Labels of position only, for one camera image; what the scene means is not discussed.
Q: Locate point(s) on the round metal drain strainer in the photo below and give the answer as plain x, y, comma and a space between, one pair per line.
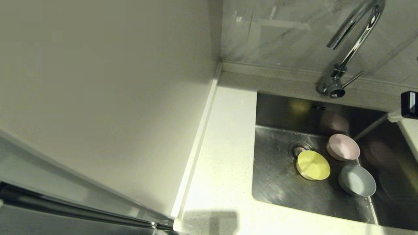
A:
295, 149

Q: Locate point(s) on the white countertop edge strip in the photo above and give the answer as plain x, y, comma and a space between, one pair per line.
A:
196, 147

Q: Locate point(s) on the grey round bowl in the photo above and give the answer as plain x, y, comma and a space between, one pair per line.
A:
357, 181

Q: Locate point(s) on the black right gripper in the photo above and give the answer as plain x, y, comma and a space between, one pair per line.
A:
410, 104

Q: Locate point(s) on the stainless steel sink basin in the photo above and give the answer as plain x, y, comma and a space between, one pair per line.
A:
281, 186

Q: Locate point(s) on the chrome gooseneck faucet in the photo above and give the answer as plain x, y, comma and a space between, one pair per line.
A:
333, 85

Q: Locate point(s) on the white tall side panel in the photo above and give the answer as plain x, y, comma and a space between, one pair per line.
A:
98, 81

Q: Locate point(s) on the yellow round bowl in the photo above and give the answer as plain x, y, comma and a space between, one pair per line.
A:
313, 165

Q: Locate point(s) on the pink round bowl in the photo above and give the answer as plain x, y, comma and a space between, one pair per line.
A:
343, 147

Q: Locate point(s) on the steel refrigerator door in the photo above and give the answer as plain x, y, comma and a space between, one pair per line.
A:
32, 163

